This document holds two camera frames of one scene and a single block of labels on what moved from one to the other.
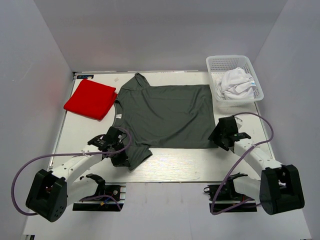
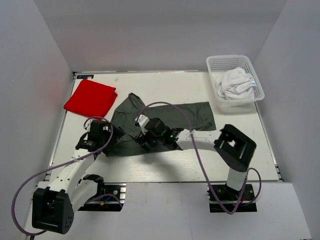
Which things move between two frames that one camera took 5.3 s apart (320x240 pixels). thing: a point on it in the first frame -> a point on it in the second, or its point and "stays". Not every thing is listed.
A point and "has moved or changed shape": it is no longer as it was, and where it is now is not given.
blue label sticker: x=85 y=76 stays
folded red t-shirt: x=91 y=99 stays
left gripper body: x=119 y=159 -> x=105 y=139
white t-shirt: x=235 y=84 stays
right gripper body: x=217 y=136 -> x=154 y=140
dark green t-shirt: x=174 y=116 has moved or changed shape
